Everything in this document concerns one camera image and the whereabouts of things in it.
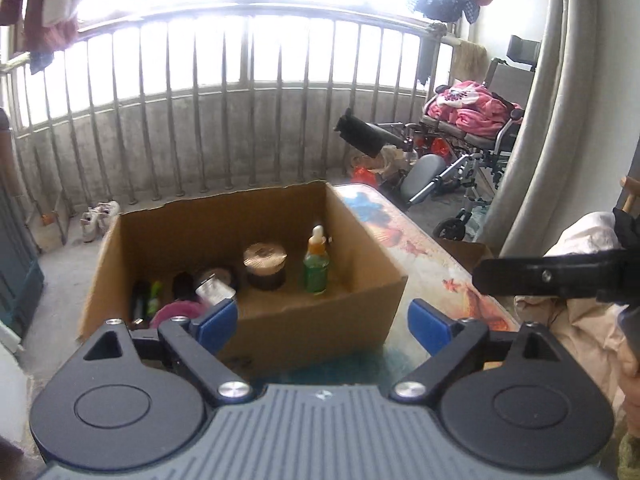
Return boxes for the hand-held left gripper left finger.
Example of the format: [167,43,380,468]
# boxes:
[82,299,256,406]

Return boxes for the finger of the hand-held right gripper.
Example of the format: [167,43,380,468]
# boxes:
[472,249,626,306]

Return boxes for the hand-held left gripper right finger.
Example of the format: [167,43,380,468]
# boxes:
[392,299,563,403]

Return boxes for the pink plastic bowl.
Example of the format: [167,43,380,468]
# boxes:
[149,300,201,331]

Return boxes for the black jar with gold lid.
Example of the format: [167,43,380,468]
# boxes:
[242,242,288,291]

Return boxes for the black tube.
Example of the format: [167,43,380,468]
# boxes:
[131,280,150,323]

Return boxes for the brown cardboard box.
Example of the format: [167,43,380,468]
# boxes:
[77,180,408,376]

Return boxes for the green dropper bottle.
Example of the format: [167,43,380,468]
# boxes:
[302,225,331,296]

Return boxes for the person's right hand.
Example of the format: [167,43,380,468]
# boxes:
[617,345,640,406]

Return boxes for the pale green plastic bag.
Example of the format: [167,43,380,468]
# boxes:
[465,205,493,241]

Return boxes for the grey curtain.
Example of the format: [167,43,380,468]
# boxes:
[492,0,640,261]

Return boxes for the wheelchair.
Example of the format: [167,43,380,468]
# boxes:
[335,35,543,241]

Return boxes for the beige shopping bag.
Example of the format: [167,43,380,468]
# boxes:
[350,147,418,183]

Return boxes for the pink blanket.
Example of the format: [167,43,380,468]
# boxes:
[425,80,525,137]

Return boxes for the dark grey ribbed cabinet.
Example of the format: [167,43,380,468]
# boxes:
[0,115,45,338]

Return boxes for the beige hanging towel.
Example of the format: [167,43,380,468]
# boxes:
[452,40,486,81]

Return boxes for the metal balcony railing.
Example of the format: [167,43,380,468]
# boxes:
[0,2,461,206]

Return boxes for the blue hanging cloth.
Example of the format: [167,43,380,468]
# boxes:
[27,50,56,75]

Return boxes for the maroon and white hanging garment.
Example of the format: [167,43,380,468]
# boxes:
[0,0,81,56]

